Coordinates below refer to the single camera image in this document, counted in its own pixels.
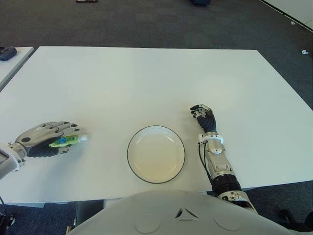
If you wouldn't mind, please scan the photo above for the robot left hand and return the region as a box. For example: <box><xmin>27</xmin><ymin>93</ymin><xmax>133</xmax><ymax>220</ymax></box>
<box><xmin>14</xmin><ymin>121</ymin><xmax>81</xmax><ymax>158</ymax></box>

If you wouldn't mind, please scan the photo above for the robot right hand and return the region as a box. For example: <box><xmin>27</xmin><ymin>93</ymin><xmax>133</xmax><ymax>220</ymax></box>
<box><xmin>190</xmin><ymin>104</ymin><xmax>218</xmax><ymax>135</ymax></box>

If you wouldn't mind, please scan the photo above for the green toothpaste tube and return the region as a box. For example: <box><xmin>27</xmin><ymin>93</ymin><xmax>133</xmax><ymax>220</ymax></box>
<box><xmin>48</xmin><ymin>134</ymin><xmax>88</xmax><ymax>148</ymax></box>

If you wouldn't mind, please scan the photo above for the white plate black rim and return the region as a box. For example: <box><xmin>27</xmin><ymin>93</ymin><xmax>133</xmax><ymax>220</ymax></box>
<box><xmin>127</xmin><ymin>125</ymin><xmax>186</xmax><ymax>184</ymax></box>

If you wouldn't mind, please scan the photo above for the white side table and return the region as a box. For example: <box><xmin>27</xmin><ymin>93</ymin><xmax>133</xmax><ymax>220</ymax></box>
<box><xmin>0</xmin><ymin>47</ymin><xmax>34</xmax><ymax>90</ymax></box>

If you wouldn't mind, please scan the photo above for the dark blue controller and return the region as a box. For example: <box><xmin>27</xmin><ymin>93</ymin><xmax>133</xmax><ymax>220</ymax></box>
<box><xmin>0</xmin><ymin>47</ymin><xmax>18</xmax><ymax>61</ymax></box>

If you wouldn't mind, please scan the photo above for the black floor device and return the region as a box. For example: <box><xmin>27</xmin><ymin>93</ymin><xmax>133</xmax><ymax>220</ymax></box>
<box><xmin>0</xmin><ymin>212</ymin><xmax>16</xmax><ymax>231</ymax></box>

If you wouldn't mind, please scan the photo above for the dark table leg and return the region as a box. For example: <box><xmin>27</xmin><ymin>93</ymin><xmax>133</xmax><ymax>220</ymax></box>
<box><xmin>75</xmin><ymin>199</ymin><xmax>105</xmax><ymax>222</ymax></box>

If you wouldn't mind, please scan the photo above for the grey robot torso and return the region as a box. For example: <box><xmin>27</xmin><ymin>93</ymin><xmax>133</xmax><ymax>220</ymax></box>
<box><xmin>66</xmin><ymin>189</ymin><xmax>313</xmax><ymax>235</ymax></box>

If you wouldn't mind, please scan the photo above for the dark blue floor object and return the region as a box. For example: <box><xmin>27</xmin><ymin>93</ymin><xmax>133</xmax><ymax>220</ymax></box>
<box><xmin>189</xmin><ymin>0</ymin><xmax>211</xmax><ymax>7</ymax></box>

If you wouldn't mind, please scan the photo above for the black chair base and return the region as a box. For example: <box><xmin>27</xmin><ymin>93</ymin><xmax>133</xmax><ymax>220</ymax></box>
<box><xmin>278</xmin><ymin>209</ymin><xmax>313</xmax><ymax>232</ymax></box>

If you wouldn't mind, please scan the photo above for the white floor board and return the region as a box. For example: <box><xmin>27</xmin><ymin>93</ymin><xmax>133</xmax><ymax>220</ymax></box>
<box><xmin>259</xmin><ymin>0</ymin><xmax>313</xmax><ymax>32</ymax></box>

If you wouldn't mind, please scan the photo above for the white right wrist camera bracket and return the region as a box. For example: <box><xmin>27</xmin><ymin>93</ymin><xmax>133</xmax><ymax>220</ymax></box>
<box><xmin>198</xmin><ymin>134</ymin><xmax>224</xmax><ymax>145</ymax></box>

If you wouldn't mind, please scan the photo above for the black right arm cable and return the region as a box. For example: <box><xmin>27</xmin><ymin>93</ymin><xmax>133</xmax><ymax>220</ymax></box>
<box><xmin>198</xmin><ymin>143</ymin><xmax>217</xmax><ymax>194</ymax></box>

